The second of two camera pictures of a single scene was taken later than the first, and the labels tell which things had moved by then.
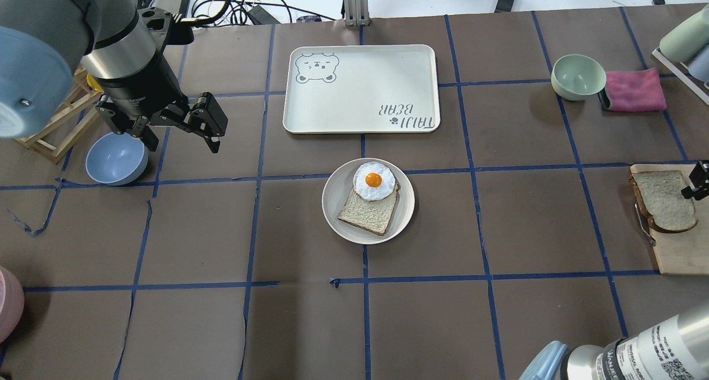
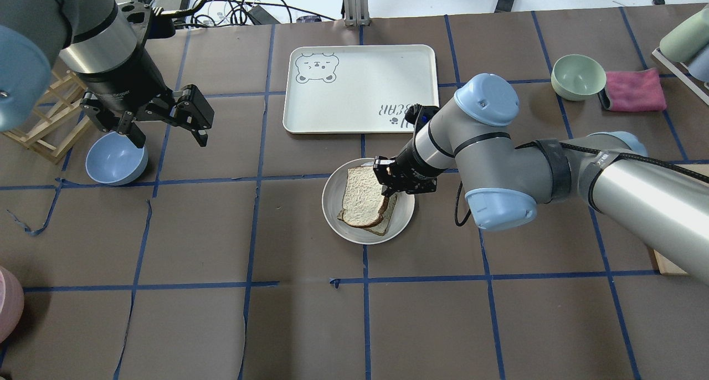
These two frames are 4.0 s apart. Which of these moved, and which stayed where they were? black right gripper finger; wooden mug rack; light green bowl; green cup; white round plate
Moved: black right gripper finger
Stayed: green cup; wooden mug rack; white round plate; light green bowl
